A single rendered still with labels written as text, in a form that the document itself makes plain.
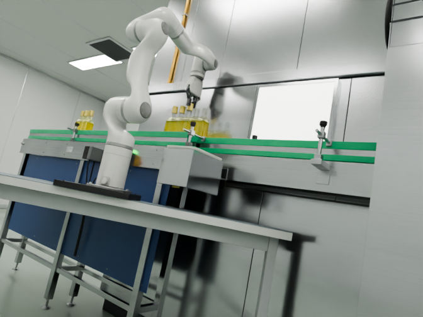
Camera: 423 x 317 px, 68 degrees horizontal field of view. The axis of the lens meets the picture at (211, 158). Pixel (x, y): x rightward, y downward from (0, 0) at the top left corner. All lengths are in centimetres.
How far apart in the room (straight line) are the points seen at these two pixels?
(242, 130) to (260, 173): 40
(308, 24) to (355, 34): 27
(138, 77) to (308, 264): 111
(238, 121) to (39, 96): 631
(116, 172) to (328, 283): 100
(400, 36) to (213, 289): 136
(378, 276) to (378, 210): 19
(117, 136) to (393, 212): 105
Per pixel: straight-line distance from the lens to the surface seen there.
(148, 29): 154
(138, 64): 150
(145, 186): 172
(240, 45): 204
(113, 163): 139
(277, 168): 138
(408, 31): 127
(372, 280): 108
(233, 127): 177
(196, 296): 182
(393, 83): 119
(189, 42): 180
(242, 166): 146
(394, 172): 109
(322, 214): 150
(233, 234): 136
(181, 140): 162
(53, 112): 782
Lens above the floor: 77
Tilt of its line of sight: 9 degrees up
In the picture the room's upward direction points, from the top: 11 degrees clockwise
